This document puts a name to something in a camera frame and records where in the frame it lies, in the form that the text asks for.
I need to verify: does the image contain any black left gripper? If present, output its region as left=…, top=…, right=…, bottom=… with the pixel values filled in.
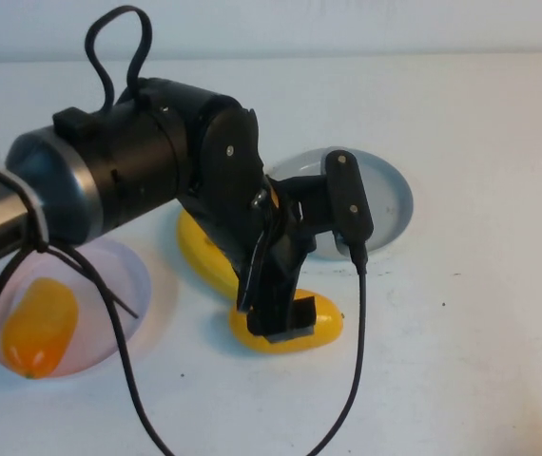
left=179, top=176, right=319, bottom=345

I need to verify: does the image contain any yellow mango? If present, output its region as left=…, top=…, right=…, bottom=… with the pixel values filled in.
left=228, top=288, right=346, bottom=355

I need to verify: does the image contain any long banana with green tip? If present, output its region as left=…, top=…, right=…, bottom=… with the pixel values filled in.
left=176, top=207, right=244, bottom=301

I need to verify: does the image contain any orange mango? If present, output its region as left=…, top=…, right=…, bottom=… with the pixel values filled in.
left=3, top=277, right=80, bottom=380

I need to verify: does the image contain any grey-blue round plate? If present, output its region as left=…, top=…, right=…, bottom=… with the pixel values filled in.
left=270, top=146, right=415, bottom=261

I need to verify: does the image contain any pink round plate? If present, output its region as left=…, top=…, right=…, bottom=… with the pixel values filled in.
left=0, top=237, right=152, bottom=380

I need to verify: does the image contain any black left camera cable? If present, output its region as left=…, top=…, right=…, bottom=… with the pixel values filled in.
left=0, top=237, right=370, bottom=456

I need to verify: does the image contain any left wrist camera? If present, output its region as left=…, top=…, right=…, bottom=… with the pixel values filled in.
left=321, top=147, right=376, bottom=249

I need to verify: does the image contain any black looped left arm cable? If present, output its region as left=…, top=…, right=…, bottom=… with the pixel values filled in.
left=85, top=4, right=152, bottom=113

